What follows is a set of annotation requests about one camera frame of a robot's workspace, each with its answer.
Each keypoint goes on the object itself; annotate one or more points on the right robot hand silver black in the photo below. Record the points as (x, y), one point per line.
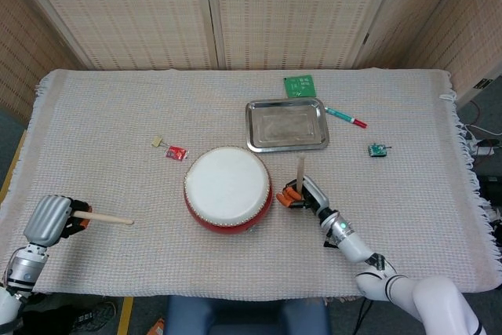
(313, 194)

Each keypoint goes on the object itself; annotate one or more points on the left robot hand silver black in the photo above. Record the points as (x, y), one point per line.
(45, 219)

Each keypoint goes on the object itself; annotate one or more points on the wooden drumstick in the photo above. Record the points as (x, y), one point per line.
(300, 170)
(106, 218)

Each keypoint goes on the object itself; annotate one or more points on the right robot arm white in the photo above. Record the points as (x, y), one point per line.
(392, 284)

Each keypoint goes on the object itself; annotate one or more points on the rectangular metal tray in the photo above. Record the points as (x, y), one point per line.
(286, 127)

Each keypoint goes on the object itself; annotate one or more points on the red and white drum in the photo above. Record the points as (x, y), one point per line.
(227, 186)

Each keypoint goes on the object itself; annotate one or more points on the small green toy tank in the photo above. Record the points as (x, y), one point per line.
(376, 150)

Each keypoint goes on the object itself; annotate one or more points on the green marker with red cap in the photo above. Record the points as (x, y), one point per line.
(343, 116)

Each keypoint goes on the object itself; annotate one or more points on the black sneaker shoe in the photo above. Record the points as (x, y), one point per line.
(94, 315)

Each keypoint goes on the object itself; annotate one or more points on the green circuit board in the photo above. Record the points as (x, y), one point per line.
(300, 86)

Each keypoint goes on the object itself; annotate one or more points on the beige woven tablecloth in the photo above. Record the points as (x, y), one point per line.
(157, 260)

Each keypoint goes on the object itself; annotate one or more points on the yellow binder clip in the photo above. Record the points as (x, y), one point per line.
(157, 141)

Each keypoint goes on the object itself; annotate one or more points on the blue padded seat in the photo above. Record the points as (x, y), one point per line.
(247, 317)

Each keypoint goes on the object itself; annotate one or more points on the small red packet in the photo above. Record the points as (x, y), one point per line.
(175, 153)

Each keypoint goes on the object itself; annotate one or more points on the orange packet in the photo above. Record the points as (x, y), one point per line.
(160, 326)

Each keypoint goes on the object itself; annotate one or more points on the white power strip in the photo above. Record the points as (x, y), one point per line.
(482, 150)

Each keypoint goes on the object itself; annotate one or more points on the black box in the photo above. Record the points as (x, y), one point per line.
(490, 190)

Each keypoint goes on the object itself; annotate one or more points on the woven folding screen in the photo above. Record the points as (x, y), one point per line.
(274, 17)

